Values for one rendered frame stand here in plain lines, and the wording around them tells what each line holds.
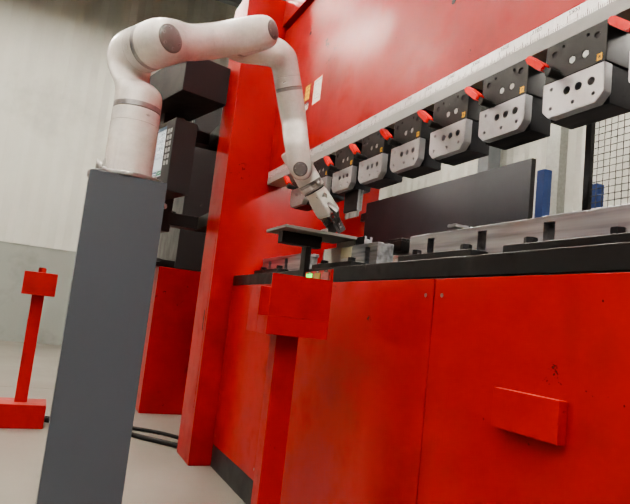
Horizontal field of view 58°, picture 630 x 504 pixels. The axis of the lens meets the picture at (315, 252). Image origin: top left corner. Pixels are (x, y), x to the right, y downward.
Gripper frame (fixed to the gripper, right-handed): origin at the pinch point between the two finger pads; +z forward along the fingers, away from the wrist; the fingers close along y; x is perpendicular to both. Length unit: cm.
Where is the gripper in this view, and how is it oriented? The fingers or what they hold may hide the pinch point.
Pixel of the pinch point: (335, 228)
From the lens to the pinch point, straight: 202.6
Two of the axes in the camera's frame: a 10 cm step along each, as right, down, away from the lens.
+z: 4.9, 8.5, 1.7
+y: -4.2, 0.6, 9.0
